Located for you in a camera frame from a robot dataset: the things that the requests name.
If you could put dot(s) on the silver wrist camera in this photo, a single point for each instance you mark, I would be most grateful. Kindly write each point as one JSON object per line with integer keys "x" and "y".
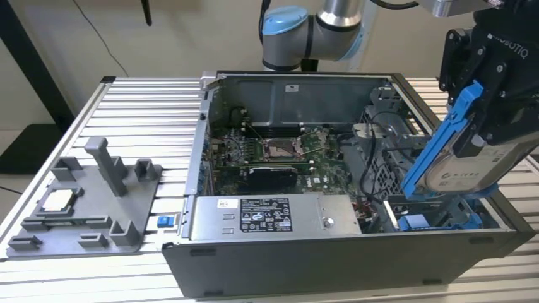
{"x": 446, "y": 8}

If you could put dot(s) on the hard disk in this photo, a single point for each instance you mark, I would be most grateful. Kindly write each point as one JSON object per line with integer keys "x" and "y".
{"x": 459, "y": 176}

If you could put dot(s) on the black hanging rod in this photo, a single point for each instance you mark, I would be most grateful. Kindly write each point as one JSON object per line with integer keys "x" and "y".
{"x": 145, "y": 11}

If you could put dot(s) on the grey plastic parts rack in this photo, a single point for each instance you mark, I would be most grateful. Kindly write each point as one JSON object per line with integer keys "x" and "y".
{"x": 96, "y": 211}

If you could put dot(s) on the black monitor stand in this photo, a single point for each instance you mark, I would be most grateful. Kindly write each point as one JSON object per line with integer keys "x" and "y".
{"x": 25, "y": 151}

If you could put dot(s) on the silver power supply unit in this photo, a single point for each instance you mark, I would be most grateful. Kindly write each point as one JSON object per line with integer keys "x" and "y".
{"x": 336, "y": 208}

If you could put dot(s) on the CPU socket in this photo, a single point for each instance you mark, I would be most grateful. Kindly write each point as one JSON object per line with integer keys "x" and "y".
{"x": 280, "y": 148}

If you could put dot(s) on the silver CPU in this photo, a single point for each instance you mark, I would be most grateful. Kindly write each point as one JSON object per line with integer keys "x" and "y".
{"x": 60, "y": 200}

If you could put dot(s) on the small blue plastic clip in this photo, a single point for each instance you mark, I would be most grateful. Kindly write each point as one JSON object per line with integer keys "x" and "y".
{"x": 475, "y": 221}

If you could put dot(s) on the blue case latch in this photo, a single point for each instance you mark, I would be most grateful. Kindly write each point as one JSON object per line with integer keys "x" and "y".
{"x": 164, "y": 221}

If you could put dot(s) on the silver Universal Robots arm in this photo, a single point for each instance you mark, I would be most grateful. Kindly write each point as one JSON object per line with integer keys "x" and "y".
{"x": 290, "y": 41}

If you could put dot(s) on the thin metal locking lever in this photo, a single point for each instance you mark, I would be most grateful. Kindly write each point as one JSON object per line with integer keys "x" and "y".
{"x": 256, "y": 131}

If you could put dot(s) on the blue plastic tab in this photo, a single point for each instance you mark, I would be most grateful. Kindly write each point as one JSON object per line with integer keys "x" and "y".
{"x": 415, "y": 222}

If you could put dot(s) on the graphics card with black cooler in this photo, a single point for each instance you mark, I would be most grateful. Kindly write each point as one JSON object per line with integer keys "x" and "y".
{"x": 271, "y": 180}

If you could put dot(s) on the green motherboard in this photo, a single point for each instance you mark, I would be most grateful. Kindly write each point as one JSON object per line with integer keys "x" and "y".
{"x": 332, "y": 170}

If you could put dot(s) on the black RAM slot row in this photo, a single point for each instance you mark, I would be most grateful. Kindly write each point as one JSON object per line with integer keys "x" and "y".
{"x": 274, "y": 128}

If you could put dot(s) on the open black PC case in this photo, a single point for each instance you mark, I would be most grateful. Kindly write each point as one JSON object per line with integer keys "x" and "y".
{"x": 295, "y": 268}

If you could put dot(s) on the grey metal drive cage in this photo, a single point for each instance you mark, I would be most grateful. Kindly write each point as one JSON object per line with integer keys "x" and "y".
{"x": 391, "y": 132}

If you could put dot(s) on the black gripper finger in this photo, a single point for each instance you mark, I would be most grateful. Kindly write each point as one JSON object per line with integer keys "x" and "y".
{"x": 500, "y": 123}
{"x": 456, "y": 63}

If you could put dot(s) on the grey disk bay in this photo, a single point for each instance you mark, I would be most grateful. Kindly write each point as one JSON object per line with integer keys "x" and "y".
{"x": 442, "y": 208}

